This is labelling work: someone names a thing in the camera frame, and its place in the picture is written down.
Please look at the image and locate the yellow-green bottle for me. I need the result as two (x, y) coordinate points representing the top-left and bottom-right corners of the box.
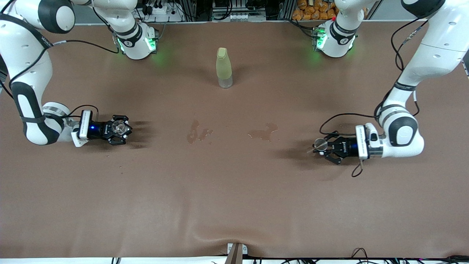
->
(216, 47), (233, 89)

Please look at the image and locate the long white socket strip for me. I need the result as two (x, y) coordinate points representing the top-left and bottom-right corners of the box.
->
(212, 13), (267, 22)

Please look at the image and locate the looped black cable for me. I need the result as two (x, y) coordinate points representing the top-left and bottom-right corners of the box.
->
(350, 248), (369, 263)

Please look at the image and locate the metal table edge clamp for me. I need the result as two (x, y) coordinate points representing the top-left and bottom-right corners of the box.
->
(224, 243), (248, 264)

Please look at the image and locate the white power strip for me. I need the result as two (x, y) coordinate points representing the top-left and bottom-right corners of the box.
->
(143, 3), (184, 17)

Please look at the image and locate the black electronics rack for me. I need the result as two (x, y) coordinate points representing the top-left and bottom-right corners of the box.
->
(185, 0), (292, 21)

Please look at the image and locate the steel jigger cup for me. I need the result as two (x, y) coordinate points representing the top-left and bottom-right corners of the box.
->
(307, 138), (328, 154)

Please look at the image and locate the brown table cloth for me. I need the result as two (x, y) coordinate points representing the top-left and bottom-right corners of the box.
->
(0, 20), (469, 259)

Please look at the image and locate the orange snack bag pile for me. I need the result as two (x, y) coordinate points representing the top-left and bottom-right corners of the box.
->
(292, 0), (341, 21)

